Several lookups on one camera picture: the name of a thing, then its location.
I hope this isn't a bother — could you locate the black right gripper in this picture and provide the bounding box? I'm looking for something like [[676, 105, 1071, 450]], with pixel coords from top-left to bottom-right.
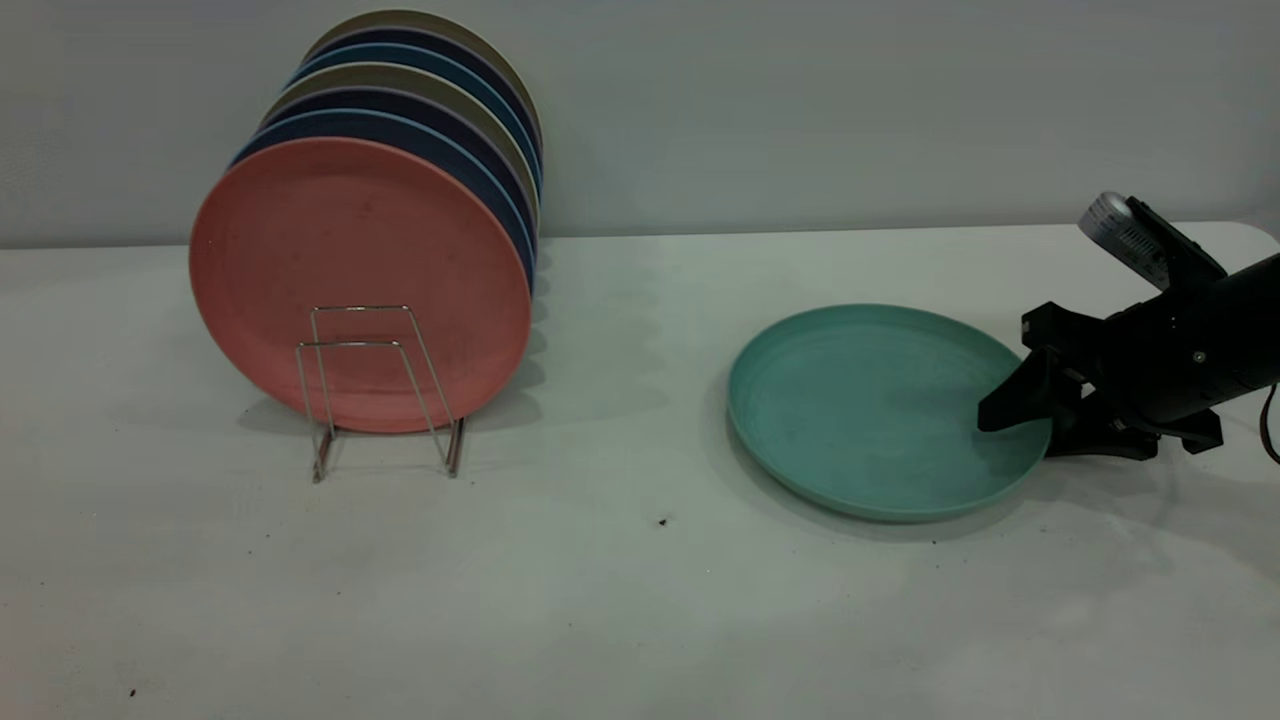
[[978, 268, 1241, 461]]

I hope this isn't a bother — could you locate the green round plate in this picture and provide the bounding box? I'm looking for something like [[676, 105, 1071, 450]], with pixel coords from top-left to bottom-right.
[[727, 304, 1053, 524]]

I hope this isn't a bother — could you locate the pink round plate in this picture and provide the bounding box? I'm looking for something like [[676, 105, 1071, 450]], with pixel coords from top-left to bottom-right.
[[189, 137, 533, 435]]

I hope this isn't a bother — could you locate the blue round plate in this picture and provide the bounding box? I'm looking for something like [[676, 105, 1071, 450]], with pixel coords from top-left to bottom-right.
[[285, 42, 543, 193]]

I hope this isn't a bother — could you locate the navy plate light blue rim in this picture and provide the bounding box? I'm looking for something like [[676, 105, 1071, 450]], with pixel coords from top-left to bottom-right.
[[230, 108, 538, 293]]

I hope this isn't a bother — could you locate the beige round plate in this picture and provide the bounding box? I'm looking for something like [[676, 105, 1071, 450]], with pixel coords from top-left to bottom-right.
[[264, 62, 541, 229], [304, 9, 544, 151]]

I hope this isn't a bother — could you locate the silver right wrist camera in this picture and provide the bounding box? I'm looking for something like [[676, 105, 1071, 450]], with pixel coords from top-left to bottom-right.
[[1078, 190, 1229, 293]]

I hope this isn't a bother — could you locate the metal wire plate rack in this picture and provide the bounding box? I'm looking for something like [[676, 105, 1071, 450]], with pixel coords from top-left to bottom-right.
[[295, 305, 467, 484]]

